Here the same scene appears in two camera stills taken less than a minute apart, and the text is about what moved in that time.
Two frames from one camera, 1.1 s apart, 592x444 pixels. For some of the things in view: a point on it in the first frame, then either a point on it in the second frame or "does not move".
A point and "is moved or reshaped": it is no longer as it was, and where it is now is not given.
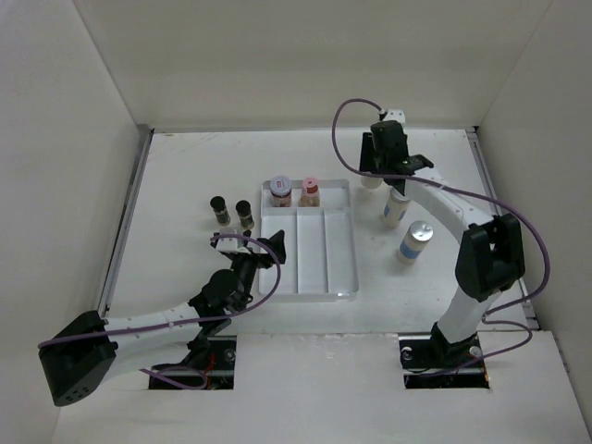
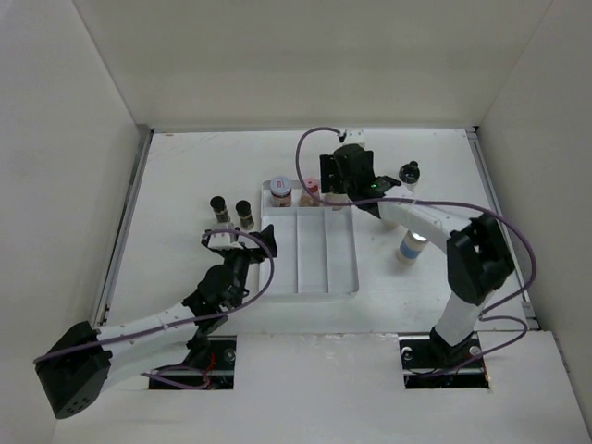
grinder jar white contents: [372, 187] is moved or reshaped
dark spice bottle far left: [218, 205] does not move
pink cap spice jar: [309, 196] does not move
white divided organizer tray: [320, 246] does not move
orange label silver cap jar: [280, 191] does not move
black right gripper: [367, 163] → [327, 169]
